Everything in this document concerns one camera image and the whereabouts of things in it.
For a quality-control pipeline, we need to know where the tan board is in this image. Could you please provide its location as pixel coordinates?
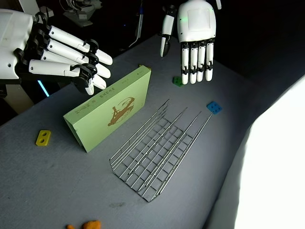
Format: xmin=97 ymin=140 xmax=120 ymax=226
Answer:
xmin=4 ymin=84 xmax=34 ymax=115

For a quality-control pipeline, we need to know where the white wire rack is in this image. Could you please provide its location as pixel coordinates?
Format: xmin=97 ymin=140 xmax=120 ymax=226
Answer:
xmin=109 ymin=99 xmax=214 ymax=203

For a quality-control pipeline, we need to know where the light green boxed book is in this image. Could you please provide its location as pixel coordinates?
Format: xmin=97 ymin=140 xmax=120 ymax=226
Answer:
xmin=63 ymin=64 xmax=152 ymax=153

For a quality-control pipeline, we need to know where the blue toy block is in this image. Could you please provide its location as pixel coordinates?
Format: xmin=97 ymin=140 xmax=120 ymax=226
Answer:
xmin=206 ymin=101 xmax=223 ymax=115

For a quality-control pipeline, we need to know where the grey table cloth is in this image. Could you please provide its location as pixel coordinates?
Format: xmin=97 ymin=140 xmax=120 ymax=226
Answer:
xmin=0 ymin=34 xmax=305 ymax=229

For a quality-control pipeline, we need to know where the yellow toy block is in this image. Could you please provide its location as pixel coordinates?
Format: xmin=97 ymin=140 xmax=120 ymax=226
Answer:
xmin=35 ymin=130 xmax=52 ymax=147

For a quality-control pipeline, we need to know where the green toy block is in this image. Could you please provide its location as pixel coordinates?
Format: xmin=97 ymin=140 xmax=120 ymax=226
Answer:
xmin=173 ymin=76 xmax=185 ymax=88

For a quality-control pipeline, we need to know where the white machine base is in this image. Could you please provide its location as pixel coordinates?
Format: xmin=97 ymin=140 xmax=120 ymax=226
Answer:
xmin=62 ymin=0 xmax=96 ymax=28

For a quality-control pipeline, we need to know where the grey hanging cable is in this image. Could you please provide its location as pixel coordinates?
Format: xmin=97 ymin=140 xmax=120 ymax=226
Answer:
xmin=120 ymin=0 xmax=144 ymax=52

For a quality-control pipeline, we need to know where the cyan light strip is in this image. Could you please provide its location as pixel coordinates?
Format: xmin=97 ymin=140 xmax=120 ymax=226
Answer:
xmin=37 ymin=79 xmax=50 ymax=97

